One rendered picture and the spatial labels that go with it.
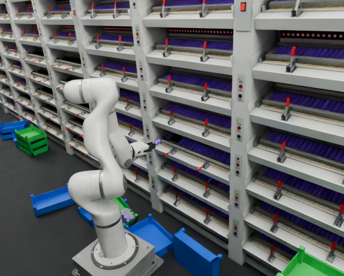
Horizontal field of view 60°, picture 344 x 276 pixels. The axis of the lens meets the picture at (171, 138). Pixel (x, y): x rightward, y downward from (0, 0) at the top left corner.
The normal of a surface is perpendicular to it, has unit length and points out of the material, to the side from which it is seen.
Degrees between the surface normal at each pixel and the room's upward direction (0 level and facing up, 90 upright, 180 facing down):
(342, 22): 111
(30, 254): 0
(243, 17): 90
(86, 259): 2
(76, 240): 0
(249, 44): 90
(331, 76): 21
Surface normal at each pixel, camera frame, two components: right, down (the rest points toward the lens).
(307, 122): -0.32, -0.73
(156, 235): -0.06, -0.91
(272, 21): -0.65, 0.64
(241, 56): -0.72, 0.33
